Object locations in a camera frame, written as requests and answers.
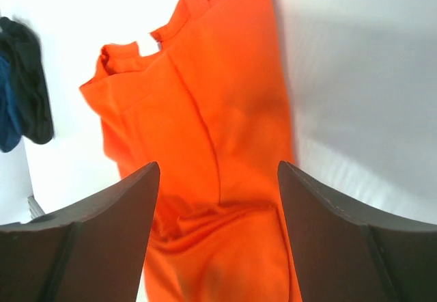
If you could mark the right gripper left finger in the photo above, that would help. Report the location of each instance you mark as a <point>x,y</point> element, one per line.
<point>92,250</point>

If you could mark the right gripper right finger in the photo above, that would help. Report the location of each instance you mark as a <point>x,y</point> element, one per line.
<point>346,250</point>

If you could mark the orange t shirt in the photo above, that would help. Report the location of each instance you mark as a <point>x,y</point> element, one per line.
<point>212,109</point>

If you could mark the blue folded t shirt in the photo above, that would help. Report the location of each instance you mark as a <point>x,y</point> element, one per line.
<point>11,131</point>

